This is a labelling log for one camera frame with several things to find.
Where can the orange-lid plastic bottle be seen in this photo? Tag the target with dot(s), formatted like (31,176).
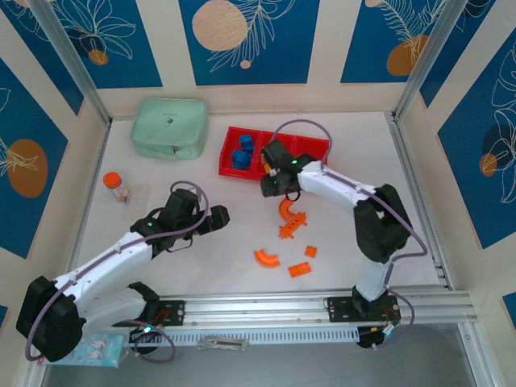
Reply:
(115,187)

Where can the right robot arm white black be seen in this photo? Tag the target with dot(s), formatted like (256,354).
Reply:
(334,181)

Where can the blue lego brick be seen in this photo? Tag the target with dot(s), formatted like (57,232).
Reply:
(250,147)
(236,155)
(244,140)
(243,160)

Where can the aluminium frame post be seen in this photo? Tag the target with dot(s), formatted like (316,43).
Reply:
(431,60)
(68,60)

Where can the small metal tool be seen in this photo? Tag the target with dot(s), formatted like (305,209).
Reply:
(223,344)

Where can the orange curved lego piece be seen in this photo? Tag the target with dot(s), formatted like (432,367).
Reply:
(283,209)
(266,260)

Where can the black controller board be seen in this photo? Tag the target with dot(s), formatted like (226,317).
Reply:
(369,340)
(141,344)

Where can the small orange lego brick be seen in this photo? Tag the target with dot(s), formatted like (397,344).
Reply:
(310,251)

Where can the yellow lego brick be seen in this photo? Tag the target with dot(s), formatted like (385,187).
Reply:
(266,163)

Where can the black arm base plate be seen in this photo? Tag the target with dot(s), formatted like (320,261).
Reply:
(338,308)
(173,312)

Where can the tissue packet with print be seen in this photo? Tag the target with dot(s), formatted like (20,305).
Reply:
(101,350)

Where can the mint green zipper pouch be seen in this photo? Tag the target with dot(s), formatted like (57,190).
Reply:
(169,125)

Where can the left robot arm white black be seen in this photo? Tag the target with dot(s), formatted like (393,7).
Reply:
(109,262)

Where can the aluminium mounting rail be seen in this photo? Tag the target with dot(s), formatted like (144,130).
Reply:
(258,308)

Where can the red three-compartment bin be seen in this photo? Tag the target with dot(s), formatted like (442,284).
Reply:
(312,147)

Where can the long orange lego plate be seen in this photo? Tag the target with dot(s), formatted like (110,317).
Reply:
(292,225)

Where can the aluminium table side rail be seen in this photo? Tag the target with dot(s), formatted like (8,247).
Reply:
(90,193)
(411,177)

